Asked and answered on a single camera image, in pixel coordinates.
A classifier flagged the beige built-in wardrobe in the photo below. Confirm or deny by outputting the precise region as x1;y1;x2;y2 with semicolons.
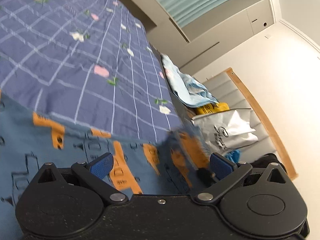
120;0;274;74

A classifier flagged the blue pants orange vehicle print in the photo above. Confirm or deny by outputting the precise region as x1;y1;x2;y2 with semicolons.
1;94;210;239

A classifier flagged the purple checked floral quilt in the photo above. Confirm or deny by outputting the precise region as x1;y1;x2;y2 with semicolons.
1;0;182;142

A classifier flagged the light blue white blanket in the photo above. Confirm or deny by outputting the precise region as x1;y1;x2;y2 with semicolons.
161;54;218;108

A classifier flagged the silver white shopping bag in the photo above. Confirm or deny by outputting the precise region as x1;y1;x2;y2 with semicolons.
191;108;258;155

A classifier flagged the wooden padded headboard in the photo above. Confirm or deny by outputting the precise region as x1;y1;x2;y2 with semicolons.
204;68;298;180

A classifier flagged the black bag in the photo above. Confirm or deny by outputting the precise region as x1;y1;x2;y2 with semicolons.
251;153;287;172

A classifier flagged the yellow plastic bag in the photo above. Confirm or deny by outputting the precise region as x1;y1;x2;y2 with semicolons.
195;102;229;115

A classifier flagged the blue crumpled cloth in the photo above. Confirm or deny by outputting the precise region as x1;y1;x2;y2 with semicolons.
225;150;241;163

